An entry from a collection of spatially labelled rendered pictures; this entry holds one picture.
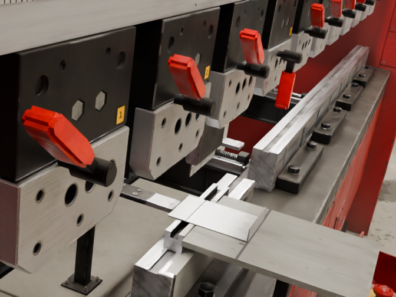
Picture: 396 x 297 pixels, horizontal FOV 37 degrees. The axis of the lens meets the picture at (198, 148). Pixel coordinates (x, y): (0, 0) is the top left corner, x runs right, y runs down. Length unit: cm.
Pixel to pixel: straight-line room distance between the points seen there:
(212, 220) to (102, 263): 172
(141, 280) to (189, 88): 38
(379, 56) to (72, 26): 263
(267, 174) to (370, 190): 186
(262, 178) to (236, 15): 67
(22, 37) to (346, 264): 63
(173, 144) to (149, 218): 236
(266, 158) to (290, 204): 11
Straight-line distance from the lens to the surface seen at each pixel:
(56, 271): 255
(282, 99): 99
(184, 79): 53
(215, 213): 94
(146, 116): 57
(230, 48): 74
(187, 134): 66
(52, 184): 43
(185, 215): 92
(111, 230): 285
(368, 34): 298
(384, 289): 124
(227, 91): 76
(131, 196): 95
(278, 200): 132
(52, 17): 40
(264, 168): 134
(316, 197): 138
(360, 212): 322
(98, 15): 44
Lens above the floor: 143
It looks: 21 degrees down
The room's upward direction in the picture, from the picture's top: 9 degrees clockwise
